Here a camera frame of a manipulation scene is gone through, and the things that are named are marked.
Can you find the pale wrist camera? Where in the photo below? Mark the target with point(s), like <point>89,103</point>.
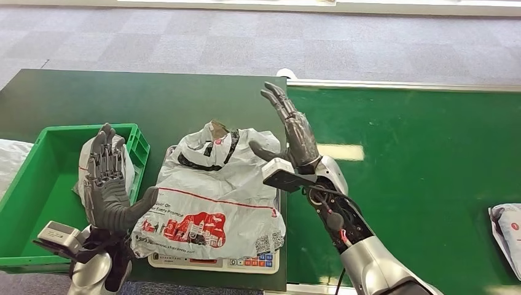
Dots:
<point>59,235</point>
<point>281,173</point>

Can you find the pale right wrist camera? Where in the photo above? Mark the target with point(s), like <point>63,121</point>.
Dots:
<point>281,173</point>

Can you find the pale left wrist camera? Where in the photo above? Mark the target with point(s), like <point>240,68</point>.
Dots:
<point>59,235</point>

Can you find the grey courier bag red line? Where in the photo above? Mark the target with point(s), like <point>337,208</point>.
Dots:
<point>509,232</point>

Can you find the silver conveyor side rail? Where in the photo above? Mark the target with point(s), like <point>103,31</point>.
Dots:
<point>309,290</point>
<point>407,85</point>

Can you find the small grey courier bag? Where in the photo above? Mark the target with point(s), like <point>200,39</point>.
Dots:
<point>130,171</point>

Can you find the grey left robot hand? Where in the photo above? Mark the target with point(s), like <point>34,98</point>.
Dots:
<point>108,203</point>

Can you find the white round object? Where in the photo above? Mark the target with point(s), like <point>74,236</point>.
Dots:
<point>287,73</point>

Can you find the green conveyor belt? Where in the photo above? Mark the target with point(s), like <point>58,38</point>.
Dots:
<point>427,154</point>

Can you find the white plastic bag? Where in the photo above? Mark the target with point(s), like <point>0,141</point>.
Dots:
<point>12,163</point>

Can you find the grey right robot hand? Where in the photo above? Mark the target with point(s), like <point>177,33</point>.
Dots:
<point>301,142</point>

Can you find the green plastic crate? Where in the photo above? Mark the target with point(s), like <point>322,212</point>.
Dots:
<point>40,203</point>

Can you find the electronic weighing scale steel tray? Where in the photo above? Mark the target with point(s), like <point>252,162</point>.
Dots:
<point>220,264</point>

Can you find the grey courier bag red cityscape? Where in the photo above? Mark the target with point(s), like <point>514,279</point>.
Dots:
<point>211,187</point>

